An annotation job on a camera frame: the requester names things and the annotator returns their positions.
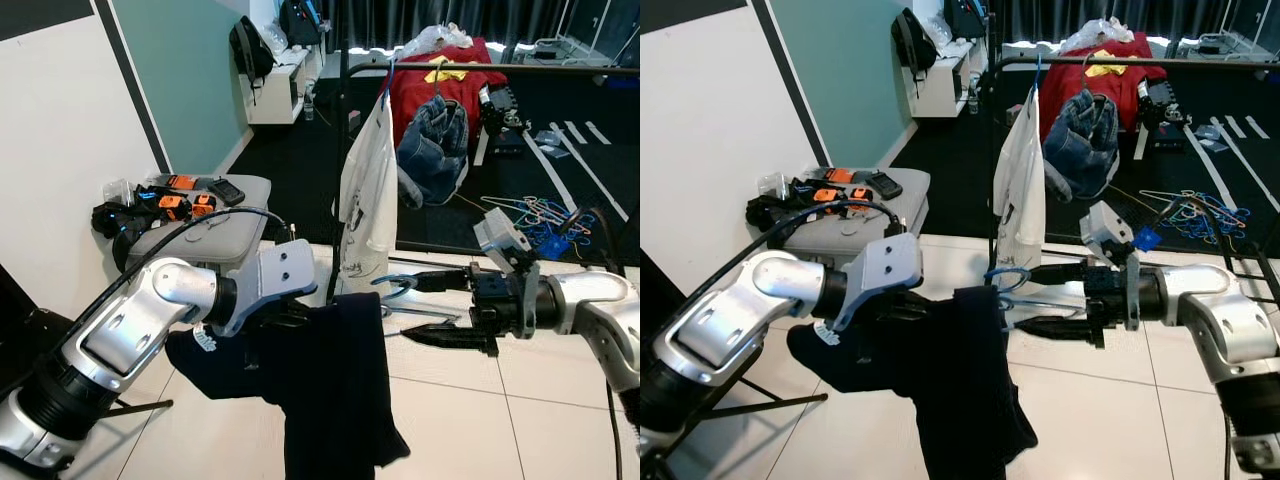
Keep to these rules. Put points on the black folding chair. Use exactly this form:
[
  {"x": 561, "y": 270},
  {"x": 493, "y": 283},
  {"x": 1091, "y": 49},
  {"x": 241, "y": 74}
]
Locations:
[
  {"x": 20, "y": 330},
  {"x": 655, "y": 300}
]

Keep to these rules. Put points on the white plastic bag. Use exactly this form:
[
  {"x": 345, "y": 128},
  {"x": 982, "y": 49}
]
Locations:
[
  {"x": 1090, "y": 35},
  {"x": 430, "y": 40}
]

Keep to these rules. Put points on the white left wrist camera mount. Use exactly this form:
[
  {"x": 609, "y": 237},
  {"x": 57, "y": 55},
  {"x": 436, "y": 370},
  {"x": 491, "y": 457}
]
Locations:
[
  {"x": 275, "y": 280},
  {"x": 880, "y": 275}
]

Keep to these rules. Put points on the black metal machine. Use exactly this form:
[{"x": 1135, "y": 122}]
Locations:
[
  {"x": 1155, "y": 100},
  {"x": 497, "y": 110}
]

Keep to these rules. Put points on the dark curtain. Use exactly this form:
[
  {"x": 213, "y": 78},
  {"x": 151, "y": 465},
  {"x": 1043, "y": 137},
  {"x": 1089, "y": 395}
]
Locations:
[
  {"x": 380, "y": 20},
  {"x": 1040, "y": 18}
]

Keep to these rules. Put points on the white shelf unit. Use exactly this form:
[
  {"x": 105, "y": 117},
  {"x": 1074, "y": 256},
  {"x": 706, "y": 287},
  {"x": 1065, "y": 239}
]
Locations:
[
  {"x": 940, "y": 90},
  {"x": 280, "y": 95}
]

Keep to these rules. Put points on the clear plastic bag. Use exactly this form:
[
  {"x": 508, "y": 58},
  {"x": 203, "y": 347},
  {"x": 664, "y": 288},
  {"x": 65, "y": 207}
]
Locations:
[
  {"x": 118, "y": 192},
  {"x": 772, "y": 184}
]

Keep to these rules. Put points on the white t-shirt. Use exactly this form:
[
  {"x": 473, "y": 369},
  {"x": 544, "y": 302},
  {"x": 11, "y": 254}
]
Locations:
[
  {"x": 365, "y": 200},
  {"x": 1018, "y": 190}
]

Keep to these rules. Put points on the grey padded ottoman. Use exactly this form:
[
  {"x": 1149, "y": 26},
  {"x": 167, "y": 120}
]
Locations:
[
  {"x": 850, "y": 245},
  {"x": 220, "y": 240}
]

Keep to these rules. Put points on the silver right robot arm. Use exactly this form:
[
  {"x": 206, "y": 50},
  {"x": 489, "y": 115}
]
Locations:
[
  {"x": 1220, "y": 310},
  {"x": 600, "y": 310}
]

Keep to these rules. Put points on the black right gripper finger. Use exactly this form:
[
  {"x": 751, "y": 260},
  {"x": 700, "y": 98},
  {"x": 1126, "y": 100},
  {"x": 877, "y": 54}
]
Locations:
[
  {"x": 445, "y": 279},
  {"x": 1065, "y": 273},
  {"x": 450, "y": 338},
  {"x": 1065, "y": 328}
]

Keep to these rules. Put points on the clear water bottle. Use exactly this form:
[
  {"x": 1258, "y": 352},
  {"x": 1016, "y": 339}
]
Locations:
[
  {"x": 971, "y": 102},
  {"x": 309, "y": 108}
]

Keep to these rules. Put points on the dark blue denim shorts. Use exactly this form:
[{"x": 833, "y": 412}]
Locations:
[
  {"x": 1080, "y": 145},
  {"x": 430, "y": 150}
]

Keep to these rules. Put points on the black remote controller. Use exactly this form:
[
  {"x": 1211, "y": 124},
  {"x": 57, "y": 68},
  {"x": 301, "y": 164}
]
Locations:
[
  {"x": 227, "y": 192},
  {"x": 884, "y": 185}
]

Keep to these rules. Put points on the orange black device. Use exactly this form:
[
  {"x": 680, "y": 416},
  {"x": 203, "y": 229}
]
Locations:
[
  {"x": 182, "y": 182},
  {"x": 857, "y": 198},
  {"x": 203, "y": 206},
  {"x": 838, "y": 175},
  {"x": 172, "y": 205},
  {"x": 826, "y": 196}
]

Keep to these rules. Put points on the dark blue plastic hanger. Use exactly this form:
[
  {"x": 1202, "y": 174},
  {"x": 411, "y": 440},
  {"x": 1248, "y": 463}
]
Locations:
[
  {"x": 1005, "y": 269},
  {"x": 396, "y": 280}
]

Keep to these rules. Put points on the black backpack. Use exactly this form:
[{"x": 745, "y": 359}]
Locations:
[
  {"x": 298, "y": 22},
  {"x": 912, "y": 45},
  {"x": 965, "y": 18},
  {"x": 250, "y": 50}
]

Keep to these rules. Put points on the dark navy garment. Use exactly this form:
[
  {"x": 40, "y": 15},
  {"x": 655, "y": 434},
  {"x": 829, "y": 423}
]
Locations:
[
  {"x": 960, "y": 400},
  {"x": 330, "y": 400}
]

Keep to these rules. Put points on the coloured hanger pile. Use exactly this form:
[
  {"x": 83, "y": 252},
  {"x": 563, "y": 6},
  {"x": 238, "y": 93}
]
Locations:
[
  {"x": 555, "y": 245},
  {"x": 1210, "y": 220}
]

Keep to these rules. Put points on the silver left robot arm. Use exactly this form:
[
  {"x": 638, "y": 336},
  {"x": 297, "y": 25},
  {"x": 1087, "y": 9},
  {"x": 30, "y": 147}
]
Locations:
[
  {"x": 760, "y": 320},
  {"x": 130, "y": 330}
]

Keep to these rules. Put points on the red flag with yellow star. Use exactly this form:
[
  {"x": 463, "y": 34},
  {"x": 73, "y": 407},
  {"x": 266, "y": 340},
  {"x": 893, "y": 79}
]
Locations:
[
  {"x": 480, "y": 85},
  {"x": 1125, "y": 80}
]

